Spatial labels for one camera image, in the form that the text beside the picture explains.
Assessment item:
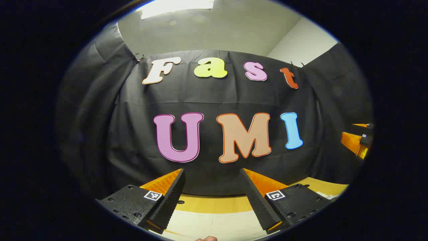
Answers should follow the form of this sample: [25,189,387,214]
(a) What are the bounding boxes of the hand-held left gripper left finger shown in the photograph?
[96,168,186,235]

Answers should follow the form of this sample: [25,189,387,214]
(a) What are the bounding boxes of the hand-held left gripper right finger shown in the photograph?
[239,168,336,235]

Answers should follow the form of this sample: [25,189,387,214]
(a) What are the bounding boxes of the cream white jeans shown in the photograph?
[157,191,336,241]

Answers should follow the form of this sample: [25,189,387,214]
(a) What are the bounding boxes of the black backdrop cloth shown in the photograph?
[55,22,374,201]

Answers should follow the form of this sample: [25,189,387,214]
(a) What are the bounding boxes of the ceiling light panel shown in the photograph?
[140,0,216,20]

